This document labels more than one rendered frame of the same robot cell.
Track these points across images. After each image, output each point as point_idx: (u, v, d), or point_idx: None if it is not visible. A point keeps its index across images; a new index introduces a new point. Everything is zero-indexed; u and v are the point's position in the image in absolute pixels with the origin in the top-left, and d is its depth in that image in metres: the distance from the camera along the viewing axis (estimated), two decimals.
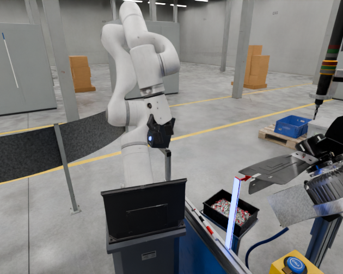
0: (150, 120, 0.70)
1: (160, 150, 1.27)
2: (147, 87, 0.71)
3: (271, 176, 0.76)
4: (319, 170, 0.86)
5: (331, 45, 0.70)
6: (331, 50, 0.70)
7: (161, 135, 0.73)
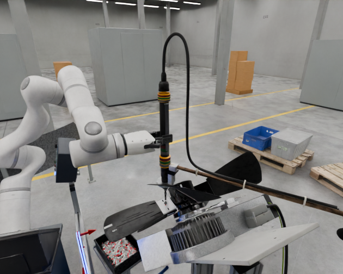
0: None
1: None
2: None
3: (115, 230, 0.80)
4: (179, 217, 0.90)
5: (160, 145, 0.79)
6: (161, 149, 0.79)
7: None
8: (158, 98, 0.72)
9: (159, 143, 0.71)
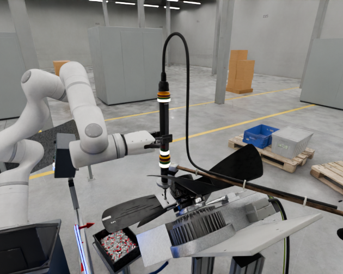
0: None
1: None
2: None
3: (114, 222, 0.78)
4: (180, 211, 0.89)
5: (160, 145, 0.79)
6: (161, 149, 0.79)
7: None
8: (158, 98, 0.72)
9: (159, 143, 0.71)
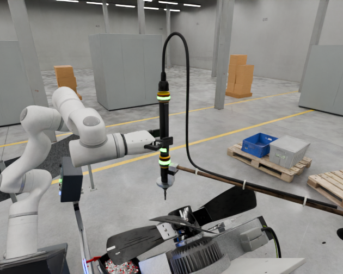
0: None
1: None
2: None
3: (118, 253, 0.84)
4: (179, 242, 0.96)
5: None
6: (161, 149, 0.79)
7: (155, 137, 0.82)
8: (157, 98, 0.72)
9: (157, 146, 0.69)
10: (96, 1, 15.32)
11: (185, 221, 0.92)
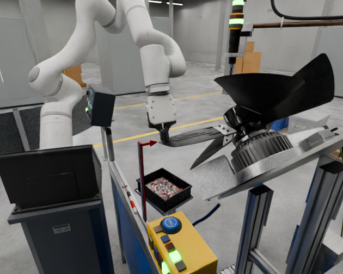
0: (149, 123, 0.75)
1: (103, 129, 1.23)
2: (148, 86, 0.74)
3: (175, 142, 0.74)
4: None
5: None
6: (235, 1, 0.66)
7: (164, 134, 0.76)
8: None
9: (172, 123, 0.80)
10: None
11: None
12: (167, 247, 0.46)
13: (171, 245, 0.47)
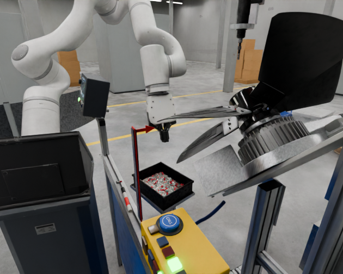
0: (149, 123, 0.75)
1: (97, 120, 1.13)
2: (148, 86, 0.74)
3: (184, 154, 0.91)
4: (247, 133, 0.77)
5: None
6: None
7: (164, 134, 0.76)
8: None
9: (172, 123, 0.80)
10: None
11: (234, 108, 0.72)
12: (165, 251, 0.36)
13: (170, 250, 0.37)
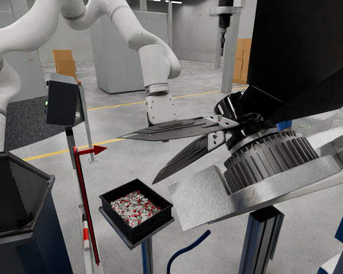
0: (149, 123, 0.75)
1: None
2: (147, 86, 0.74)
3: (163, 171, 0.75)
4: None
5: None
6: None
7: None
8: None
9: None
10: None
11: (218, 119, 0.56)
12: None
13: None
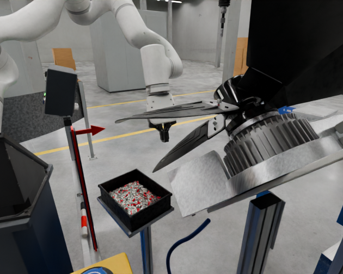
0: (149, 123, 0.75)
1: None
2: (148, 86, 0.74)
3: (163, 160, 0.75)
4: None
5: None
6: None
7: (164, 134, 0.76)
8: None
9: (172, 123, 0.80)
10: None
11: (218, 104, 0.55)
12: None
13: None
